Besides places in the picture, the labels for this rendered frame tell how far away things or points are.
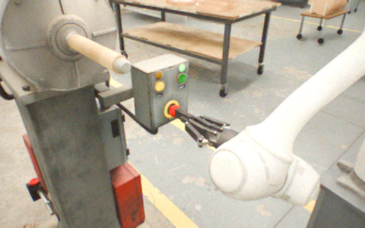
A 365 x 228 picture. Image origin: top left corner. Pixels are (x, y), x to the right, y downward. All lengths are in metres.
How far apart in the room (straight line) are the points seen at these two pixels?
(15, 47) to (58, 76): 0.10
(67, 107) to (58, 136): 0.10
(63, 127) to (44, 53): 0.33
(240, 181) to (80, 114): 0.60
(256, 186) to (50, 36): 0.49
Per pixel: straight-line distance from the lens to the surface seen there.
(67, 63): 0.66
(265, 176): 0.48
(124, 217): 1.27
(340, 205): 1.13
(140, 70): 0.80
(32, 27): 0.63
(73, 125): 0.92
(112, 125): 1.02
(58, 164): 0.97
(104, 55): 0.48
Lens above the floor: 1.41
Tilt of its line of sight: 31 degrees down
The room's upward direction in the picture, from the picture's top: straight up
